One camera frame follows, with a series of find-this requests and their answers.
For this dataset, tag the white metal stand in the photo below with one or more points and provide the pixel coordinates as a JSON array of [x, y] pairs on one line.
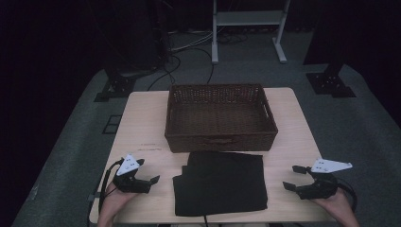
[[249, 17]]

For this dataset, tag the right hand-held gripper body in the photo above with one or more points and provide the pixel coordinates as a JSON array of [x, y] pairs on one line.
[[320, 189]]

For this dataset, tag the black stand with base plate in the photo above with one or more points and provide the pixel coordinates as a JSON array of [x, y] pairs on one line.
[[118, 86], [331, 83]]

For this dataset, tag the person's right hand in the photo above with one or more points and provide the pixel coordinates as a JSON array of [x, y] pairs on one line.
[[337, 203]]

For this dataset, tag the black cloth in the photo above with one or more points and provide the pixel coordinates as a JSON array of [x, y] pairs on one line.
[[220, 186]]

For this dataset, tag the black floor frame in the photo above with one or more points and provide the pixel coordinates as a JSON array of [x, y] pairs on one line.
[[112, 124]]

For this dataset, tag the person's left hand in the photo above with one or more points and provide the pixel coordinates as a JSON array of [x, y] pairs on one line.
[[115, 200]]

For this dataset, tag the brown wicker basket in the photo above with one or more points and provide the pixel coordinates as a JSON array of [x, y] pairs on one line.
[[220, 119]]

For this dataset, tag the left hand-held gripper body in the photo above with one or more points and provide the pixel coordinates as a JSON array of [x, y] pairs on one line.
[[130, 184]]

